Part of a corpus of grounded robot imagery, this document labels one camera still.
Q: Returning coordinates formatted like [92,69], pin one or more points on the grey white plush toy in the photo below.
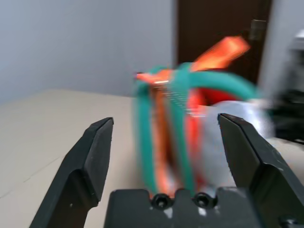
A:
[213,147]

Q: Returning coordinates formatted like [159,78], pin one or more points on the dark brown door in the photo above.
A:
[213,23]

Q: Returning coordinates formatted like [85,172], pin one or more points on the metal door hinge plate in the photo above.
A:
[258,29]

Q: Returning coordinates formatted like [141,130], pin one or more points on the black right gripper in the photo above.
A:
[289,114]

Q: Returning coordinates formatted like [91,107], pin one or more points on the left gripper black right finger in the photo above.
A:
[261,171]

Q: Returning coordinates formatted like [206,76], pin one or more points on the teal and orange backpack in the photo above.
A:
[183,90]

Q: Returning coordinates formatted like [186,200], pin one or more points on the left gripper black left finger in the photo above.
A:
[78,171]

